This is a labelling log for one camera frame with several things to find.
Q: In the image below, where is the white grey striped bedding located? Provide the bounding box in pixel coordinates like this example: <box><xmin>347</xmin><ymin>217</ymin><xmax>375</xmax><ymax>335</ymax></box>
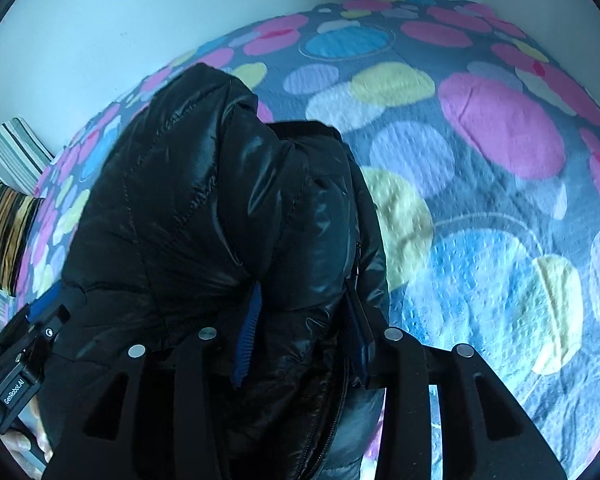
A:
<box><xmin>0</xmin><ymin>117</ymin><xmax>53</xmax><ymax>333</ymax></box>

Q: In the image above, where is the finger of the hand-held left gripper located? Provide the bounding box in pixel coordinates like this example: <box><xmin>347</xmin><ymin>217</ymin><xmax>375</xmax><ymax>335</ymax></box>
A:
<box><xmin>27</xmin><ymin>281</ymin><xmax>64</xmax><ymax>322</ymax></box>

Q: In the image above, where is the person's left hand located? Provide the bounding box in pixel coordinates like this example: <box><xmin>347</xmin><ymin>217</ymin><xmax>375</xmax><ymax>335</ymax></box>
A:
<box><xmin>2</xmin><ymin>410</ymin><xmax>54</xmax><ymax>465</ymax></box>

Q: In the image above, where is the black puffer jacket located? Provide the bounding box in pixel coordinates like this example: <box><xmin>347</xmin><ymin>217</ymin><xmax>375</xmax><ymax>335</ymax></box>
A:
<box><xmin>40</xmin><ymin>62</ymin><xmax>392</xmax><ymax>480</ymax></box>

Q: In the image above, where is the black yellow striped pillow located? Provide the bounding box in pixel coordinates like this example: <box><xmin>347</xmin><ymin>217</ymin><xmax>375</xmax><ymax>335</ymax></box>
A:
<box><xmin>0</xmin><ymin>176</ymin><xmax>46</xmax><ymax>297</ymax></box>

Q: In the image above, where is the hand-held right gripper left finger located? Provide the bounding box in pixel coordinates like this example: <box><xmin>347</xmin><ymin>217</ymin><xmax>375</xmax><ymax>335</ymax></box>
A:
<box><xmin>42</xmin><ymin>280</ymin><xmax>263</xmax><ymax>480</ymax></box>

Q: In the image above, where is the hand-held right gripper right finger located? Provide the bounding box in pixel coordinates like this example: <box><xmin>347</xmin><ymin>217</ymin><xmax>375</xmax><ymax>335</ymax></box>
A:
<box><xmin>345</xmin><ymin>277</ymin><xmax>568</xmax><ymax>480</ymax></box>

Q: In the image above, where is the polka-dot bed cover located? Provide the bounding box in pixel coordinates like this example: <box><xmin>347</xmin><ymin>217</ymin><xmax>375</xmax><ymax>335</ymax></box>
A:
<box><xmin>10</xmin><ymin>0</ymin><xmax>600</xmax><ymax>480</ymax></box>

